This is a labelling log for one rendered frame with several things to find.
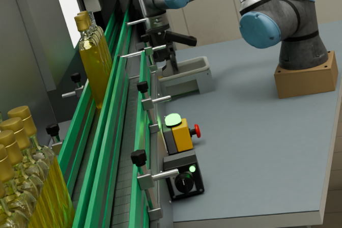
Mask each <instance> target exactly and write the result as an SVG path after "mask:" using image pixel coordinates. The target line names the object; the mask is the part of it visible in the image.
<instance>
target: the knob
mask: <svg viewBox="0 0 342 228"><path fill-rule="evenodd" d="M193 185H194V179H193V177H192V175H191V174H189V173H180V174H179V175H177V176H176V178H175V186H176V188H177V190H178V191H179V192H181V193H184V194H185V195H189V192H190V191H191V190H192V189H193Z"/></svg>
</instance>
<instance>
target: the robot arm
mask: <svg viewBox="0 0 342 228"><path fill-rule="evenodd" d="M191 1H194V0H141V3H142V7H143V9H144V13H145V16H146V20H147V24H148V27H149V28H150V29H149V30H146V34H148V35H149V38H150V39H149V44H150V46H152V48H153V47H157V46H161V45H166V48H164V49H160V50H156V51H153V52H154V54H153V59H154V62H155V63H156V62H163V61H165V60H166V65H165V66H164V67H163V68H162V75H163V76H164V77H168V76H172V75H176V74H180V72H179V68H178V64H177V60H176V53H175V49H174V45H173V42H177V43H181V44H186V45H188V46H194V47H195V46H196V44H197V38H195V37H194V36H187V35H183V34H178V33H174V32H170V31H166V32H165V30H167V29H169V28H170V26H169V20H168V16H167V12H166V10H167V9H179V8H183V7H185V6H186V5H187V4H188V3H189V2H191ZM239 1H240V3H241V6H240V10H239V12H240V14H241V16H242V17H241V19H240V22H239V24H240V26H239V30H240V33H241V35H242V37H243V38H244V40H245V41H246V42H247V43H248V44H249V45H251V46H254V47H255V48H259V49H264V48H268V47H270V46H274V45H276V44H277V43H279V42H280V41H281V48H280V54H279V64H280V67H281V68H283V69H287V70H302V69H308V68H313V67H316V66H319V65H321V64H323V63H325V62H326V61H328V52H327V49H326V47H325V46H324V44H323V42H322V40H321V38H320V35H319V29H318V22H317V15H316V8H315V0H239ZM158 33H161V34H160V35H159V34H158Z"/></svg>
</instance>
